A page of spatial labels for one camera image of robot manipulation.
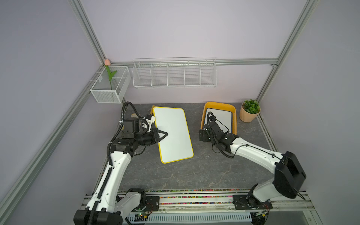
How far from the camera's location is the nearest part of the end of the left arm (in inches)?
20.0

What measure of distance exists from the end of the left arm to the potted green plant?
0.66 metres

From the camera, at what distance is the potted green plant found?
3.33 feet
